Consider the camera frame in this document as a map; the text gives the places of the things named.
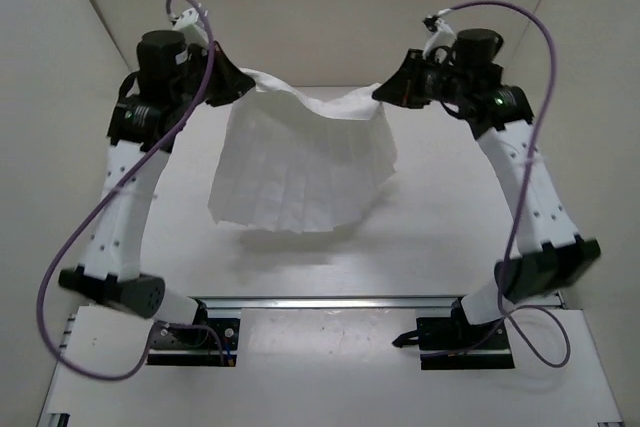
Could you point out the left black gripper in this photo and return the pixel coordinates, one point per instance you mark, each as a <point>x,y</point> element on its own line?
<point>236,77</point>

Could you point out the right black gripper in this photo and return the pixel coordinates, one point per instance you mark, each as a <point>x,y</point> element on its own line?
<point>403,89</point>

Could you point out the white pleated skirt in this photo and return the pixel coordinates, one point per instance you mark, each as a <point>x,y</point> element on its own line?
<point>291,162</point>

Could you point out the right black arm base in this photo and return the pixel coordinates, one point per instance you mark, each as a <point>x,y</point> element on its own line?
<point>453,344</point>

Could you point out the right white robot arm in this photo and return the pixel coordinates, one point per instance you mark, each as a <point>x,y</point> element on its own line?
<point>552,254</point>

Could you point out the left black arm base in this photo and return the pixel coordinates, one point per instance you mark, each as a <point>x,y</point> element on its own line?
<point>216,346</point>

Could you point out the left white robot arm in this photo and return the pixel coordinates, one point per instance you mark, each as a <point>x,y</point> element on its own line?
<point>141,138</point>

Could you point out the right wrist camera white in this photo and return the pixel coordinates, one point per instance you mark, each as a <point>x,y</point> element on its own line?
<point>441,33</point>

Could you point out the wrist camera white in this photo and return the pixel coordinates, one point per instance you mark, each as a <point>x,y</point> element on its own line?
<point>441,33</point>
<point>191,25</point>

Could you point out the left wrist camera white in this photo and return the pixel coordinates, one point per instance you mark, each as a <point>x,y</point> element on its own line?
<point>191,25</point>

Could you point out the aluminium front rail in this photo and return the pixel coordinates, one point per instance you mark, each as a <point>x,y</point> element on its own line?
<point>328,302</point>

